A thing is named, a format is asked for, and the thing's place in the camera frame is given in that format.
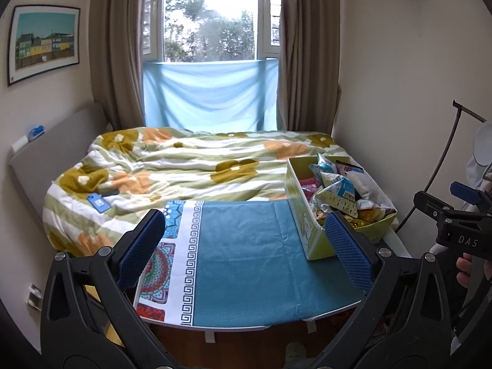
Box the green cardboard box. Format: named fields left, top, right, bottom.
left=284, top=154, right=397, bottom=261

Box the clear white packet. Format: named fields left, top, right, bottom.
left=346, top=171, right=383, bottom=202

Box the white grey snack bag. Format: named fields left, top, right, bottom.
left=356, top=199, right=396, bottom=223

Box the floral duvet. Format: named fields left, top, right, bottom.
left=42, top=127, right=350, bottom=256

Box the dark red chocolate snack bag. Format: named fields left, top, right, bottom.
left=335, top=160, right=364, bottom=176

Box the blue tag card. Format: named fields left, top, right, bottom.
left=87, top=193, right=111, bottom=213

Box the blue cream snack bag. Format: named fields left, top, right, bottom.
left=312, top=176, right=358, bottom=218

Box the pink snack bag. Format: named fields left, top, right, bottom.
left=300, top=177, right=323, bottom=201

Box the grey headboard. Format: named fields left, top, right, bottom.
left=8, top=102, right=109, bottom=219

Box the right brown curtain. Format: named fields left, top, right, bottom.
left=277, top=0, right=341, bottom=134

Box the gold snack bag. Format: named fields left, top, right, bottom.
left=344, top=216, right=370, bottom=228

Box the black lamp stand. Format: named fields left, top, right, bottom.
left=395, top=100, right=487, bottom=236

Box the left brown curtain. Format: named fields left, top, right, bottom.
left=88, top=0, right=144, bottom=129

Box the window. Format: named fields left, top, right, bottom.
left=143, top=0, right=281, bottom=62

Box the blue white item on headboard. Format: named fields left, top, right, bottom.
left=27, top=125, right=45, bottom=142

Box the brown curtain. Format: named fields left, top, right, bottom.
left=277, top=0, right=341, bottom=134
left=88, top=0, right=144, bottom=129

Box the framed town picture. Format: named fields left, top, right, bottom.
left=7, top=4, right=81, bottom=86

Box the light blue hanging cloth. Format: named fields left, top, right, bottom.
left=143, top=59, right=279, bottom=133

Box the teal patterned tablecloth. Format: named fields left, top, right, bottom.
left=134, top=200, right=363, bottom=331

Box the light blue small packet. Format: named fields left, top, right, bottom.
left=308, top=153, right=338, bottom=187

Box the person's right hand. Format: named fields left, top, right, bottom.
left=456, top=253, right=492, bottom=288

